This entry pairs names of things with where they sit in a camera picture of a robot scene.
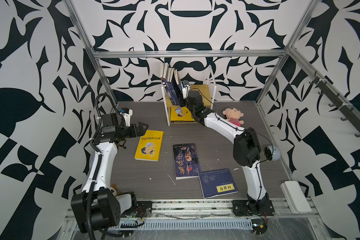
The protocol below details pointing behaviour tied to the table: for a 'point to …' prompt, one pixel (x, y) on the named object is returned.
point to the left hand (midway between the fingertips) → (140, 124)
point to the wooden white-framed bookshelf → (207, 91)
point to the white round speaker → (271, 153)
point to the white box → (295, 197)
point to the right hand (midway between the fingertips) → (181, 89)
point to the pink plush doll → (233, 114)
